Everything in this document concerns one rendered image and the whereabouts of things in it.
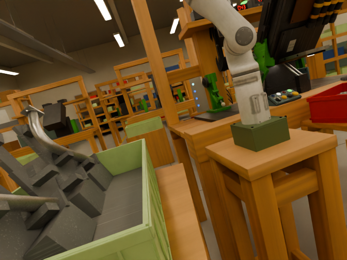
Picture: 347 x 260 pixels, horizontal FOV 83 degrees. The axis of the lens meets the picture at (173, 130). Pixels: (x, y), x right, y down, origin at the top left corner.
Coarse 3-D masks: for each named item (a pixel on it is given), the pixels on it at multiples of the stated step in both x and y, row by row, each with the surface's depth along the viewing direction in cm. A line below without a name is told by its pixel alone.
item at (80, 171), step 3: (78, 168) 63; (81, 168) 63; (75, 171) 63; (78, 171) 63; (81, 171) 62; (84, 171) 63; (72, 174) 62; (81, 174) 62; (84, 174) 62; (84, 177) 61; (87, 177) 61; (84, 180) 61; (72, 189) 60
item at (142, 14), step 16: (144, 0) 137; (144, 16) 138; (144, 32) 139; (208, 32) 149; (208, 48) 150; (160, 64) 144; (208, 64) 152; (320, 64) 173; (160, 80) 146; (160, 96) 149; (208, 96) 160; (224, 96) 158; (176, 112) 151
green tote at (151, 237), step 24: (144, 144) 71; (120, 168) 83; (144, 168) 46; (24, 192) 62; (144, 192) 34; (144, 216) 27; (96, 240) 24; (120, 240) 24; (144, 240) 24; (168, 240) 43
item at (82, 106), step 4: (172, 84) 1100; (180, 84) 1106; (88, 92) 1055; (92, 92) 1057; (96, 92) 1059; (76, 96) 1051; (80, 96) 1053; (92, 100) 1063; (96, 100) 1065; (80, 104) 1058; (84, 104) 1061; (80, 108) 1062; (84, 108) 1064; (96, 108) 1072; (84, 112) 1068
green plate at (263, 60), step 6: (258, 42) 126; (264, 42) 120; (258, 48) 126; (264, 48) 120; (258, 54) 126; (264, 54) 120; (258, 60) 126; (264, 60) 121; (270, 60) 123; (264, 66) 121; (270, 66) 124
